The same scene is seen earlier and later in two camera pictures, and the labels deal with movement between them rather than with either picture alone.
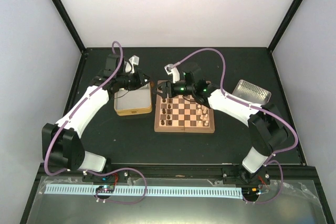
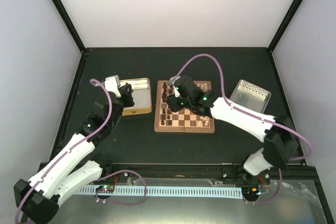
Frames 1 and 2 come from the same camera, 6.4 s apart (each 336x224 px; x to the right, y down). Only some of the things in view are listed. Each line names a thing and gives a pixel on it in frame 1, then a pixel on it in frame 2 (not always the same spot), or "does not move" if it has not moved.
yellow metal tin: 136,102 does not move
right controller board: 250,191 does not move
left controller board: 106,189 does not move
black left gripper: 140,81 -> 127,94
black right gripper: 167,84 -> 174,106
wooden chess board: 178,114 does not move
